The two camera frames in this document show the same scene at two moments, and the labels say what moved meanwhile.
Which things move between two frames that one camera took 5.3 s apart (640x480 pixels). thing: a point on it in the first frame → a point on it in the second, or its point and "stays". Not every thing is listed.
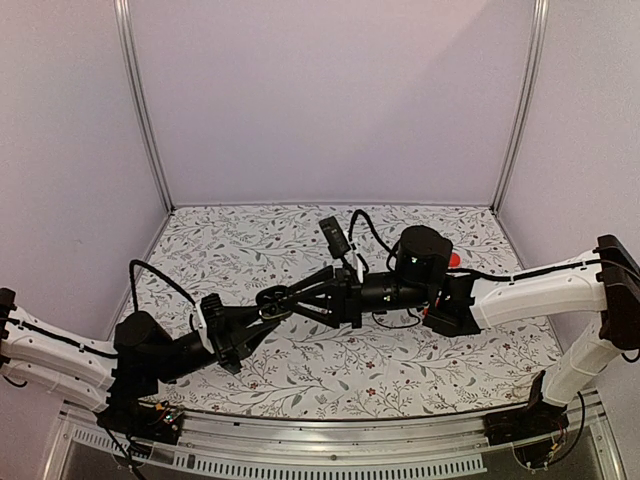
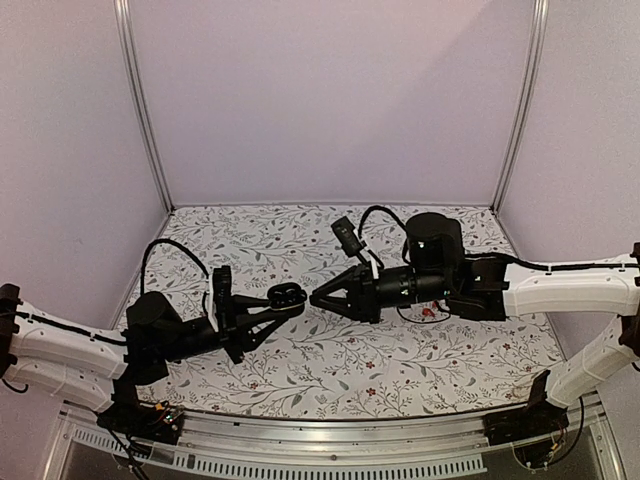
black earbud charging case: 274,302 stays
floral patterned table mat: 339,298 stays
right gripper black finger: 321,276 → 340,282
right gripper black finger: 316,313 → 337,304
